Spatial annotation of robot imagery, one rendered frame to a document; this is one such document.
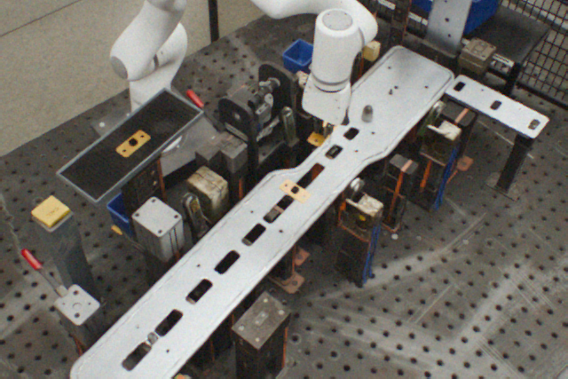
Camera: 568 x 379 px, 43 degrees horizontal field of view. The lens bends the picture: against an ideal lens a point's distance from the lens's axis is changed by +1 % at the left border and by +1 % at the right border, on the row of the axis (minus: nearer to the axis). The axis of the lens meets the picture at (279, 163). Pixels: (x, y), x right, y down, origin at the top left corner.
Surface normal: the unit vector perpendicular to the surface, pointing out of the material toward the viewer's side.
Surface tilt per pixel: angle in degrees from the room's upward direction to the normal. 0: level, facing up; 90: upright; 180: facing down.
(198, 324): 0
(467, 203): 0
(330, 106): 90
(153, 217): 0
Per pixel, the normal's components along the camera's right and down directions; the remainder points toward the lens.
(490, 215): 0.03, -0.62
